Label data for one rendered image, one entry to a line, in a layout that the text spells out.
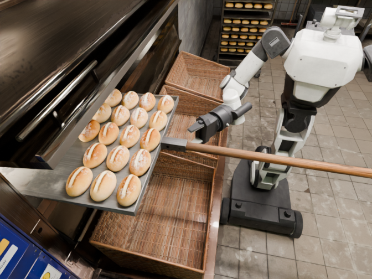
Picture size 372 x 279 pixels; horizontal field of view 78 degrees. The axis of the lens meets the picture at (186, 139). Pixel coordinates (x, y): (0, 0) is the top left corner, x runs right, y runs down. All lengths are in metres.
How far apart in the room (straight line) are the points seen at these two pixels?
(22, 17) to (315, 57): 0.98
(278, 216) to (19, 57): 1.74
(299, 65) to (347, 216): 1.57
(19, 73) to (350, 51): 1.09
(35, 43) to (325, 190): 2.31
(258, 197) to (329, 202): 0.68
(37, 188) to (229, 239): 1.45
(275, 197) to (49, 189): 1.62
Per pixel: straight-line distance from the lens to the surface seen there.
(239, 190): 1.95
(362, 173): 0.90
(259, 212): 1.87
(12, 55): 0.68
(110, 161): 0.76
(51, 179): 0.84
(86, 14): 0.92
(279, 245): 2.02
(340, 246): 2.22
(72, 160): 0.86
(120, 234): 1.24
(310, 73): 1.13
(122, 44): 1.00
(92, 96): 0.66
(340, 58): 1.12
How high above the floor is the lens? 1.78
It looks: 46 degrees down
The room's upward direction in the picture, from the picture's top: straight up
